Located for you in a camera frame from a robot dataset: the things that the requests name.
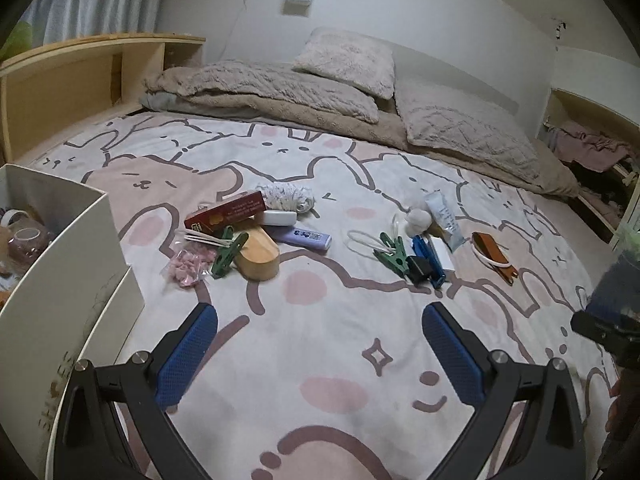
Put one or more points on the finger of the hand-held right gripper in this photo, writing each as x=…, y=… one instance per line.
x=597, y=330

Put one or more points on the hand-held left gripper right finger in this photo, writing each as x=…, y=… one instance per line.
x=452, y=355

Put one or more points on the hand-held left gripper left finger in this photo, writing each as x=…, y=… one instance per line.
x=187, y=355

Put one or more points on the white storage box container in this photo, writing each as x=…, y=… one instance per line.
x=65, y=270

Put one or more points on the person's right hand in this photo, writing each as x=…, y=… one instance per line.
x=616, y=407

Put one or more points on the blue clothes peg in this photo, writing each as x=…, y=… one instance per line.
x=434, y=272

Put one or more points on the pink beads bag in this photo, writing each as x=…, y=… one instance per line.
x=185, y=265

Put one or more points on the black binder clip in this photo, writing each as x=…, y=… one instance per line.
x=419, y=269

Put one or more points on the white flat small box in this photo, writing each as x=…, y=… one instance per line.
x=444, y=255

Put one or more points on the green clothes peg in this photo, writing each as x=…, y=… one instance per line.
x=395, y=257
x=227, y=255

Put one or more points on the white cotton swab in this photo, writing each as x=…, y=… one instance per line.
x=195, y=241
x=200, y=236

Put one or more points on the oval wooden box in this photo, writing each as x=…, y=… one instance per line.
x=257, y=257

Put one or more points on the cartoon printed bed sheet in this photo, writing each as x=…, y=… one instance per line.
x=325, y=320

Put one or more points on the white pompom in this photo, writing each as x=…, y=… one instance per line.
x=417, y=220

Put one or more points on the white cream tube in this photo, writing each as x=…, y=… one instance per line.
x=445, y=215

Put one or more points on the red cardboard box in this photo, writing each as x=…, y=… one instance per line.
x=225, y=212

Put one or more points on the purple tube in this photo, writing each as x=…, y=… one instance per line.
x=300, y=237

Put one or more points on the white patterned cloth bundle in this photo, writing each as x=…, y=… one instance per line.
x=285, y=197

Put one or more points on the pink clothes pile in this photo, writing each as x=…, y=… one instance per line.
x=585, y=142

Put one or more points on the fluffy beige pillow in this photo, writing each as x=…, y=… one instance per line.
x=465, y=125
x=345, y=57

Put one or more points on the beige blanket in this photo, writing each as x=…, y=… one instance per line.
x=350, y=130

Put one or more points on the white side shelf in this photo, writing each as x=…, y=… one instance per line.
x=595, y=75

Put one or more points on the fluffy folded throw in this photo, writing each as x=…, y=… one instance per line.
x=280, y=87

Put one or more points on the wooden headboard shelf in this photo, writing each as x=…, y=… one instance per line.
x=65, y=75

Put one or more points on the grey white curtain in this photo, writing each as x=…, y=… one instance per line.
x=100, y=5

